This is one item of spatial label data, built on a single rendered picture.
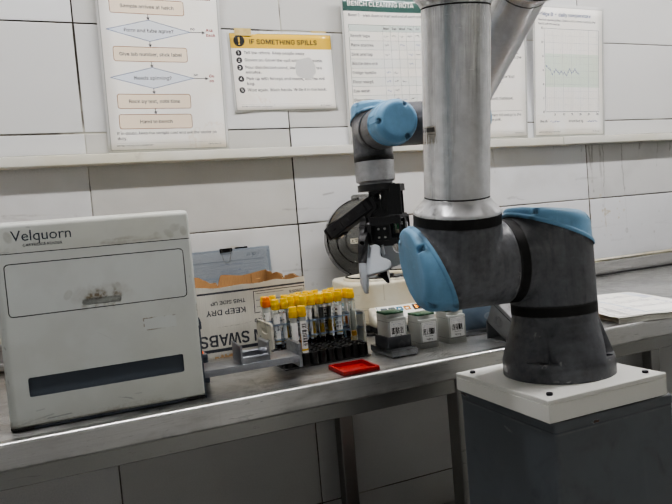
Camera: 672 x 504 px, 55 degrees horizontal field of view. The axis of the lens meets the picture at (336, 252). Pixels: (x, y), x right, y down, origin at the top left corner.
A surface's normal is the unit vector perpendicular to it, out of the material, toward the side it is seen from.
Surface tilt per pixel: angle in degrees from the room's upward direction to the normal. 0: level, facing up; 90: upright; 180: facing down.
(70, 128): 90
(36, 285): 90
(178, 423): 90
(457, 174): 100
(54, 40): 90
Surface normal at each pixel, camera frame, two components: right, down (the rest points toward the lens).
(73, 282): 0.39, 0.01
